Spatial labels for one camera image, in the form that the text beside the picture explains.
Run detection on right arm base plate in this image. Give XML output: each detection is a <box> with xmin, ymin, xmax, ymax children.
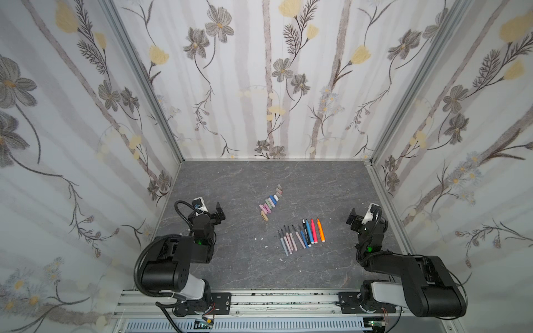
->
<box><xmin>336</xmin><ymin>291</ymin><xmax>398</xmax><ymax>315</ymax></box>

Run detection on beige cap blue pen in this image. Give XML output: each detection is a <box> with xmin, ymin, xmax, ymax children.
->
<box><xmin>278</xmin><ymin>230</ymin><xmax>290</xmax><ymax>257</ymax></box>

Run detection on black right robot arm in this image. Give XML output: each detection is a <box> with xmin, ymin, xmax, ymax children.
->
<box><xmin>346</xmin><ymin>204</ymin><xmax>467</xmax><ymax>320</ymax></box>

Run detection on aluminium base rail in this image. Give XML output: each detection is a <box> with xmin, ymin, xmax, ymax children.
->
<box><xmin>112</xmin><ymin>288</ymin><xmax>455</xmax><ymax>321</ymax></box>

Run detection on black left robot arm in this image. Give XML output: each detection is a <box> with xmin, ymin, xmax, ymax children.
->
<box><xmin>133</xmin><ymin>197</ymin><xmax>226</xmax><ymax>316</ymax></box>

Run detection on black marker white cap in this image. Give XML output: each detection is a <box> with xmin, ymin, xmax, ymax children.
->
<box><xmin>302</xmin><ymin>219</ymin><xmax>311</xmax><ymax>248</ymax></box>

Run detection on black corrugated left cable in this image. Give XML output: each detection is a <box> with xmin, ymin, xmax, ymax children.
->
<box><xmin>132</xmin><ymin>199</ymin><xmax>197</xmax><ymax>333</ymax></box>

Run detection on aluminium corner post left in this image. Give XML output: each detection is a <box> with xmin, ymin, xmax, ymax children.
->
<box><xmin>99</xmin><ymin>0</ymin><xmax>185</xmax><ymax>166</ymax></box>

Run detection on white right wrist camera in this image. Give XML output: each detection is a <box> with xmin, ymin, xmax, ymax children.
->
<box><xmin>362</xmin><ymin>203</ymin><xmax>383</xmax><ymax>225</ymax></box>

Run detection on orange marker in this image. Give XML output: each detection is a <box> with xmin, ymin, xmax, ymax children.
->
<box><xmin>316</xmin><ymin>218</ymin><xmax>326</xmax><ymax>242</ymax></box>

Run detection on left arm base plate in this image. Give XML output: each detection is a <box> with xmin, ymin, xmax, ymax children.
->
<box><xmin>172</xmin><ymin>292</ymin><xmax>232</xmax><ymax>317</ymax></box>

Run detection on white vented cable duct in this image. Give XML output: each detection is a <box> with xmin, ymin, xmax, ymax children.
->
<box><xmin>123</xmin><ymin>317</ymin><xmax>372</xmax><ymax>332</ymax></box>

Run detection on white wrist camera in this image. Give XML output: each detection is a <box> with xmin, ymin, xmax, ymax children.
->
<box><xmin>362</xmin><ymin>203</ymin><xmax>383</xmax><ymax>225</ymax></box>
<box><xmin>192</xmin><ymin>197</ymin><xmax>208</xmax><ymax>214</ymax></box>

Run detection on pink marker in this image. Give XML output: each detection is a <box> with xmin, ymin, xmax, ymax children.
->
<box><xmin>310</xmin><ymin>219</ymin><xmax>318</xmax><ymax>244</ymax></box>

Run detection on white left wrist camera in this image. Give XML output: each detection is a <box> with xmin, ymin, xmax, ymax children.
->
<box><xmin>192</xmin><ymin>197</ymin><xmax>208</xmax><ymax>214</ymax></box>

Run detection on light blue marker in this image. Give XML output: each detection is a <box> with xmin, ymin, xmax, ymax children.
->
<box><xmin>305</xmin><ymin>219</ymin><xmax>314</xmax><ymax>246</ymax></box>

